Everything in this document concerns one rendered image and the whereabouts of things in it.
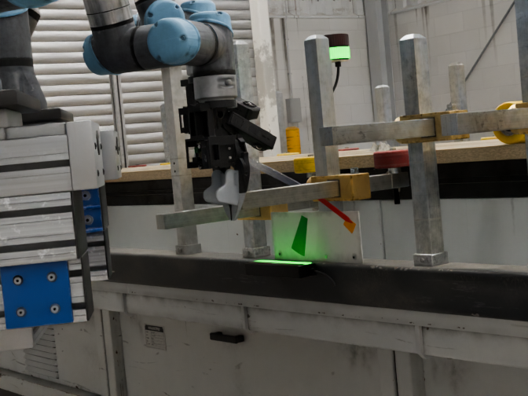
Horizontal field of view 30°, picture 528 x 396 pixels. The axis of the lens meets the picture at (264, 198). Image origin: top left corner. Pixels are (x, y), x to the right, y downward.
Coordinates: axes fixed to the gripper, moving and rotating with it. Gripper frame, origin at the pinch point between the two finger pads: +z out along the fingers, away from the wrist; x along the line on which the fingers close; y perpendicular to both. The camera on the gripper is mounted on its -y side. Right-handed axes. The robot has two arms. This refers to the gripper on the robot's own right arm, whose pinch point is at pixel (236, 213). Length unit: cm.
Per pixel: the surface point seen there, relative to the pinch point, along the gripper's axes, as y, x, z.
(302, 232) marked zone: -24.5, -10.5, 6.3
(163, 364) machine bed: -51, -108, 50
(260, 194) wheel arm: -4.8, 1.5, -2.9
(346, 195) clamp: -24.4, 3.2, -0.9
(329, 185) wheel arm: -21.9, 1.5, -3.1
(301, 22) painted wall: -679, -729, -161
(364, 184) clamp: -27.9, 5.0, -2.7
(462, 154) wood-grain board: -45.6, 14.7, -6.8
